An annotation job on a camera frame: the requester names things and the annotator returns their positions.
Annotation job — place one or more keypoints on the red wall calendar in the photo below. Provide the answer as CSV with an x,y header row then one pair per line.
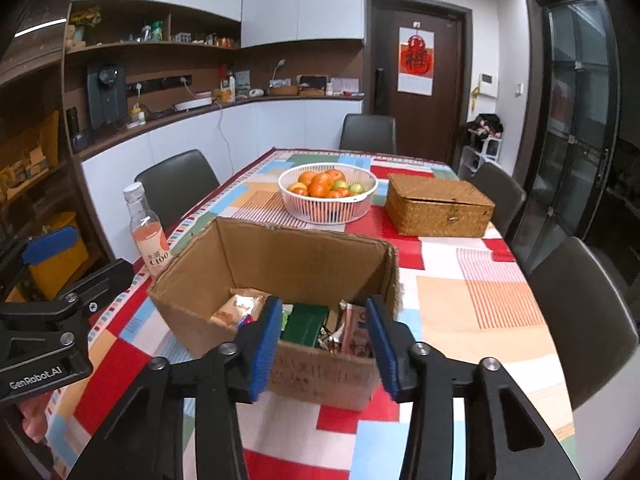
x,y
416,61

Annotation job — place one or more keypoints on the dark green cracker packet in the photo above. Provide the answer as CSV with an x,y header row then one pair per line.
x,y
304,324

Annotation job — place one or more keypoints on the red white long snack packet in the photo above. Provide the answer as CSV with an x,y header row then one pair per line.
x,y
355,338

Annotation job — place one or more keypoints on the dark chair far end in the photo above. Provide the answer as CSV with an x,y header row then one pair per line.
x,y
369,133

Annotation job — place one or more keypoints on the dark wooden door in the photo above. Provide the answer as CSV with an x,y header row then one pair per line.
x,y
428,127

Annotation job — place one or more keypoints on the pink drink bottle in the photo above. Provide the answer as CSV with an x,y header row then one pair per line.
x,y
146,230

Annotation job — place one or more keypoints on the white fruit basket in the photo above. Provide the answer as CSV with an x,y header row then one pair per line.
x,y
327,193

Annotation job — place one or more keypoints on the colourful patchwork tablecloth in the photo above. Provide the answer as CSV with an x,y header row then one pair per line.
x,y
466,296

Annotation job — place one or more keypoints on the dark chair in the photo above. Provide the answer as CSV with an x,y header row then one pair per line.
x,y
507,195
591,326
175,185

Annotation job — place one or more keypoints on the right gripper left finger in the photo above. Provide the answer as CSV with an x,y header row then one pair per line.
x,y
141,437

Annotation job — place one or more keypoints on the brown cardboard box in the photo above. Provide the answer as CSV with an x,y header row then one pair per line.
x,y
299,267

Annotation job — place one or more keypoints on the black coffee machine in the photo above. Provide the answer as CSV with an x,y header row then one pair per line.
x,y
106,95

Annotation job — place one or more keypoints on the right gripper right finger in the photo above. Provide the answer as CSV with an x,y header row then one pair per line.
x,y
505,436

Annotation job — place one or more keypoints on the dark chair left side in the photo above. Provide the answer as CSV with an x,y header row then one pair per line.
x,y
175,185

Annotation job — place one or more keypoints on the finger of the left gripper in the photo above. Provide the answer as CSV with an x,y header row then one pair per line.
x,y
46,246
98,290

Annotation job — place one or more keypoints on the dark chair right side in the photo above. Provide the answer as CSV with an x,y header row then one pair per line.
x,y
507,195

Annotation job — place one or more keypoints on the beige snack packet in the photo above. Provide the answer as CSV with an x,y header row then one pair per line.
x,y
243,306

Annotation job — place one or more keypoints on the dark chair near right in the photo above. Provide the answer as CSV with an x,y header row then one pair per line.
x,y
591,326

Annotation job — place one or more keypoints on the woven wicker box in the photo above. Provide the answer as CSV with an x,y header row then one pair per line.
x,y
430,207

